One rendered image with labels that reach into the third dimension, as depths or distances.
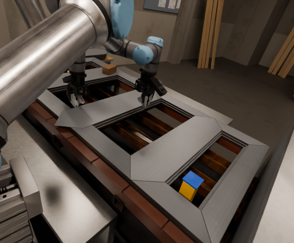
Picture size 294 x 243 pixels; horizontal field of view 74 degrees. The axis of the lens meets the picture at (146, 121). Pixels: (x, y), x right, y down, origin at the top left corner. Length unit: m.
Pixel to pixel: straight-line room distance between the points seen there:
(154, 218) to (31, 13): 0.76
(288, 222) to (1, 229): 0.64
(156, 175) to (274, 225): 0.41
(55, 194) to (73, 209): 0.11
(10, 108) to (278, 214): 0.57
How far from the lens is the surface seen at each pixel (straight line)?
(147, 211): 0.71
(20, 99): 0.34
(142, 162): 0.81
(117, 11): 0.45
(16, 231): 0.64
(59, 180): 0.96
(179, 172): 0.85
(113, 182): 0.76
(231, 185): 0.88
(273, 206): 0.59
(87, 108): 1.11
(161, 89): 0.97
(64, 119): 1.02
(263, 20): 7.61
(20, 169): 0.60
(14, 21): 3.67
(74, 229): 0.83
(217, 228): 0.73
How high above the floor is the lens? 1.41
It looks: 33 degrees down
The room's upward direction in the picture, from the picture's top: 12 degrees clockwise
